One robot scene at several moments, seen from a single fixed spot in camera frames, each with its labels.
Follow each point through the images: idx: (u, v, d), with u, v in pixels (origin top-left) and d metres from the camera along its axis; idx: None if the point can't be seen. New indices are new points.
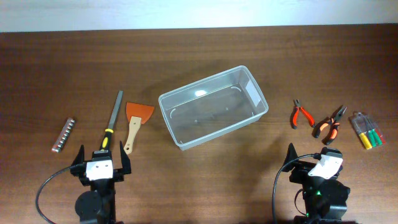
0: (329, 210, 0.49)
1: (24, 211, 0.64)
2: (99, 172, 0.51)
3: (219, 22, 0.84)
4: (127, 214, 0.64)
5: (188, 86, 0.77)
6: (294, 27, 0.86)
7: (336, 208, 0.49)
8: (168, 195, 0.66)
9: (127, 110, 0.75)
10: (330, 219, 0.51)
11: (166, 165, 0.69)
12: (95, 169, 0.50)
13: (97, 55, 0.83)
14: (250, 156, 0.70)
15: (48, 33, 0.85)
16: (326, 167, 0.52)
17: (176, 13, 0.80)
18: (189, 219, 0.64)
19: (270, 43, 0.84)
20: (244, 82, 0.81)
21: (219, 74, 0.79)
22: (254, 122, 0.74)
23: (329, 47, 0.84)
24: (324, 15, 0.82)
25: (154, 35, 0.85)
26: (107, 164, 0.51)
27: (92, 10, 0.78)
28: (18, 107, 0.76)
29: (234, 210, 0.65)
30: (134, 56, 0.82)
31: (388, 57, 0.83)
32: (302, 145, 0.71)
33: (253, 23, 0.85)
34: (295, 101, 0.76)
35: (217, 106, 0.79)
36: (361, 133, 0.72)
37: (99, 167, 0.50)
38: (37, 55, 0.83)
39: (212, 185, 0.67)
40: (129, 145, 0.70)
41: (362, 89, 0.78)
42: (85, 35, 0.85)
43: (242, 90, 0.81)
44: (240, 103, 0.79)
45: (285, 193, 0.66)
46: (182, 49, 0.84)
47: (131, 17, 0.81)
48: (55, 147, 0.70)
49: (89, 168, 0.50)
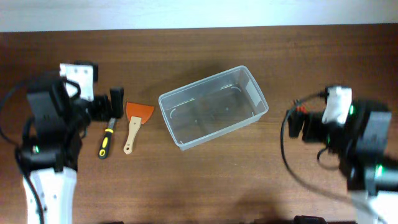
0: (372, 119, 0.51)
1: (24, 211, 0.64)
2: (78, 76, 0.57)
3: (219, 22, 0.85)
4: (127, 214, 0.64)
5: (188, 86, 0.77)
6: (293, 27, 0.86)
7: (380, 117, 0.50)
8: (168, 195, 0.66)
9: (127, 110, 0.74)
10: (371, 135, 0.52)
11: (166, 165, 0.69)
12: (73, 73, 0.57)
13: (97, 55, 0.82)
14: (250, 156, 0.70)
15: (47, 33, 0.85)
16: (339, 102, 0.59)
17: (176, 13, 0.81)
18: (189, 219, 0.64)
19: (270, 43, 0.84)
20: (244, 81, 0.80)
21: (219, 74, 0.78)
22: (255, 122, 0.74)
23: (330, 46, 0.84)
24: (323, 14, 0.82)
25: (153, 35, 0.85)
26: (87, 70, 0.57)
27: (92, 9, 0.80)
28: (18, 107, 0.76)
29: (235, 210, 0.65)
30: (133, 56, 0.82)
31: (388, 56, 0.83)
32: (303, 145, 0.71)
33: (252, 22, 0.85)
34: (295, 101, 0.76)
35: (218, 106, 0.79)
36: None
37: (78, 71, 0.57)
38: (37, 55, 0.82)
39: (212, 185, 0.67)
40: (129, 145, 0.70)
41: (362, 89, 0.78)
42: (84, 35, 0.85)
43: (242, 90, 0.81)
44: (240, 103, 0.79)
45: (285, 193, 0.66)
46: (182, 48, 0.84)
47: (130, 17, 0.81)
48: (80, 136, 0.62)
49: (66, 70, 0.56)
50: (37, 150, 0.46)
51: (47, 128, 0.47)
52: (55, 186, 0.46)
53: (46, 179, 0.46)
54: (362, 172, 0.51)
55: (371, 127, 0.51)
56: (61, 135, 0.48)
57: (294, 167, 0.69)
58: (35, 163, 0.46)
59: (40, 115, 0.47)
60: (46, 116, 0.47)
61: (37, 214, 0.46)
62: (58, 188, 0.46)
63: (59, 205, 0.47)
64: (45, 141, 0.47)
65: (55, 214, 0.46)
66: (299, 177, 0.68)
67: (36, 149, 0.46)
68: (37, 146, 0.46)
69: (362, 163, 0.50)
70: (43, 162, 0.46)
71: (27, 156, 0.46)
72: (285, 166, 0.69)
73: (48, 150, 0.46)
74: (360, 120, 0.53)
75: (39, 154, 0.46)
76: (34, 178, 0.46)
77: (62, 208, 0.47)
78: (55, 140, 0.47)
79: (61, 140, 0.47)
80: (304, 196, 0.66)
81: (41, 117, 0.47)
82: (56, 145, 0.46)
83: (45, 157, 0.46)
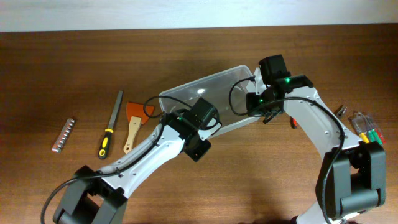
0: (267, 60, 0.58)
1: (23, 211, 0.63)
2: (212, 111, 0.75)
3: (219, 23, 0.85)
4: (127, 214, 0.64)
5: (188, 84, 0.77)
6: (293, 27, 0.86)
7: (272, 58, 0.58)
8: (168, 195, 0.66)
9: (128, 110, 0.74)
10: (275, 71, 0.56)
11: (166, 165, 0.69)
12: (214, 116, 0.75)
13: (98, 55, 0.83)
14: (250, 155, 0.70)
15: (48, 33, 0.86)
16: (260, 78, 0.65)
17: (176, 13, 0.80)
18: (189, 219, 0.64)
19: (270, 43, 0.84)
20: (245, 81, 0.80)
21: (221, 73, 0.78)
22: (254, 122, 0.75)
23: (329, 46, 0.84)
24: (323, 14, 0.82)
25: (153, 35, 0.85)
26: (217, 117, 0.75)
27: (91, 9, 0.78)
28: (18, 107, 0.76)
29: (235, 210, 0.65)
30: (134, 56, 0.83)
31: (387, 56, 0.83)
32: (302, 145, 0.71)
33: (252, 23, 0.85)
34: None
35: (218, 105, 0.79)
36: (361, 133, 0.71)
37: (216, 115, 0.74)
38: (38, 55, 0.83)
39: (212, 185, 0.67)
40: (129, 145, 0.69)
41: (362, 88, 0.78)
42: (85, 35, 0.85)
43: (242, 90, 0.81)
44: (239, 104, 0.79)
45: (285, 193, 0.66)
46: (182, 48, 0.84)
47: (130, 17, 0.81)
48: (55, 147, 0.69)
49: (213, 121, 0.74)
50: (179, 119, 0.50)
51: (189, 118, 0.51)
52: (176, 140, 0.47)
53: (172, 132, 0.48)
54: (273, 95, 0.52)
55: (273, 63, 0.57)
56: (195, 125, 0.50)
57: (294, 167, 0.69)
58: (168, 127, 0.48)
59: (193, 110, 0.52)
60: (196, 112, 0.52)
61: (148, 145, 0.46)
62: (175, 144, 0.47)
63: (163, 154, 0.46)
64: (185, 123, 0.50)
65: (158, 154, 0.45)
66: (299, 177, 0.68)
67: (179, 117, 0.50)
68: (180, 118, 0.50)
69: (268, 89, 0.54)
70: (175, 129, 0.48)
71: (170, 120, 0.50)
72: (285, 165, 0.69)
73: (183, 127, 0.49)
74: (267, 66, 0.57)
75: (178, 122, 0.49)
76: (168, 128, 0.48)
77: (161, 158, 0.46)
78: (189, 126, 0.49)
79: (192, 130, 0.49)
80: (303, 196, 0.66)
81: (193, 112, 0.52)
82: (186, 130, 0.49)
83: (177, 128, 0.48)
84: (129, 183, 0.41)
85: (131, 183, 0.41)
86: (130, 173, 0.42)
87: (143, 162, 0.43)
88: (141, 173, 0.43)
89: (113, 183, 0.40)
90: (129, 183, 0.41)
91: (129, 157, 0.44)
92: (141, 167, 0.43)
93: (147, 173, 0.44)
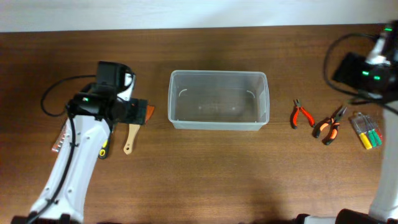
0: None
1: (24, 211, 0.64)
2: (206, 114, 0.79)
3: (219, 22, 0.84)
4: (127, 214, 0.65)
5: (202, 71, 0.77)
6: (294, 27, 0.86)
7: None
8: (169, 195, 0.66)
9: None
10: None
11: (166, 165, 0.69)
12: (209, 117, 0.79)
13: (98, 54, 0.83)
14: (250, 155, 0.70)
15: (48, 33, 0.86)
16: None
17: (178, 14, 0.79)
18: (189, 219, 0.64)
19: (270, 43, 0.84)
20: (260, 89, 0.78)
21: (238, 73, 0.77)
22: (256, 131, 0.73)
23: (330, 46, 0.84)
24: (325, 15, 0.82)
25: (154, 35, 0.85)
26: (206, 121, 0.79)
27: (91, 9, 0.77)
28: (18, 106, 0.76)
29: (234, 210, 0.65)
30: (134, 56, 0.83)
31: None
32: (303, 145, 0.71)
33: (254, 22, 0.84)
34: (295, 101, 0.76)
35: (226, 104, 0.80)
36: (361, 133, 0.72)
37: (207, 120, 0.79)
38: (38, 55, 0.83)
39: (213, 185, 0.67)
40: (129, 145, 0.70)
41: None
42: (85, 35, 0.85)
43: (256, 98, 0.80)
44: (248, 107, 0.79)
45: (285, 193, 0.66)
46: (183, 48, 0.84)
47: (130, 17, 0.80)
48: (55, 147, 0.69)
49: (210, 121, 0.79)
50: (85, 99, 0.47)
51: (99, 89, 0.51)
52: (91, 128, 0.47)
53: (85, 123, 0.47)
54: None
55: None
56: (107, 97, 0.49)
57: (294, 167, 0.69)
58: (82, 112, 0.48)
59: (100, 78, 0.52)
60: (105, 81, 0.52)
61: (68, 150, 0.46)
62: (92, 131, 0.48)
63: (89, 147, 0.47)
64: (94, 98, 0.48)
65: (83, 152, 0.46)
66: (299, 177, 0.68)
67: (85, 99, 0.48)
68: (85, 97, 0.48)
69: None
70: (87, 111, 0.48)
71: (81, 107, 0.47)
72: (285, 165, 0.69)
73: (92, 106, 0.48)
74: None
75: (87, 104, 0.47)
76: (76, 120, 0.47)
77: (89, 151, 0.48)
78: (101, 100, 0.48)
79: (106, 101, 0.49)
80: (303, 196, 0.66)
81: (101, 81, 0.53)
82: (102, 103, 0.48)
83: (90, 107, 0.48)
84: (69, 201, 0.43)
85: (71, 199, 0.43)
86: (66, 191, 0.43)
87: (73, 171, 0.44)
88: (76, 181, 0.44)
89: (55, 213, 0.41)
90: (71, 201, 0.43)
91: (54, 180, 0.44)
92: (72, 179, 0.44)
93: (83, 176, 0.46)
